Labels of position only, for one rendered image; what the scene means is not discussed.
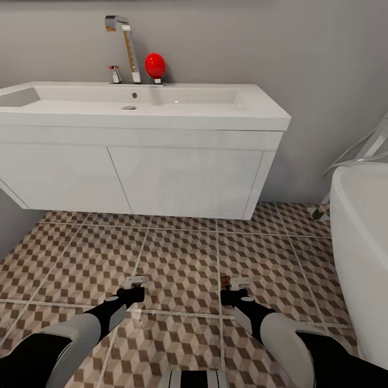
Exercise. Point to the bathtub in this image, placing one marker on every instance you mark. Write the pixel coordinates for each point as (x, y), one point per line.
(358, 202)

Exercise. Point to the robot trunk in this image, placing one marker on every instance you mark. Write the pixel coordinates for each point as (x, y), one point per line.
(194, 379)

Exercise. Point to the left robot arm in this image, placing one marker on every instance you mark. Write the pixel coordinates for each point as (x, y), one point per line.
(50, 356)

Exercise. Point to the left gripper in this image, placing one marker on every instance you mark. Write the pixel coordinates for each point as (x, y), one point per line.
(136, 294)

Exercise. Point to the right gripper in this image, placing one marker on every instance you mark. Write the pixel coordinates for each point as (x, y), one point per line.
(227, 296)

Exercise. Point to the furniture sink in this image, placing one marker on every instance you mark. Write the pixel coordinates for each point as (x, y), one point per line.
(183, 150)

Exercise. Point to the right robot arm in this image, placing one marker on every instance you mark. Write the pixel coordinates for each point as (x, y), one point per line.
(309, 357)

